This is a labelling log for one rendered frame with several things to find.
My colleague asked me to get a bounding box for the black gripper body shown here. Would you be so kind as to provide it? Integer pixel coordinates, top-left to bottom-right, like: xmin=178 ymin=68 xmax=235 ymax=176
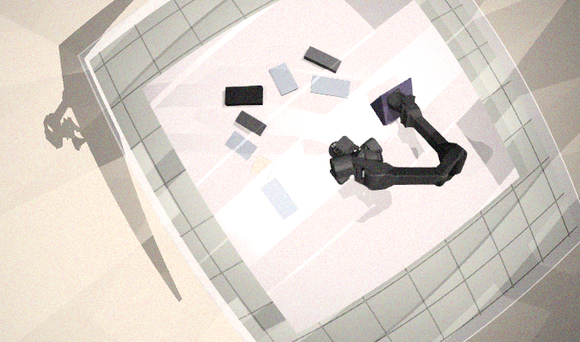
xmin=330 ymin=137 xmax=382 ymax=185

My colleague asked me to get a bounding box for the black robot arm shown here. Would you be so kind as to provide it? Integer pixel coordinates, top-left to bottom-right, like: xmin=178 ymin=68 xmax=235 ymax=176
xmin=330 ymin=89 xmax=468 ymax=191

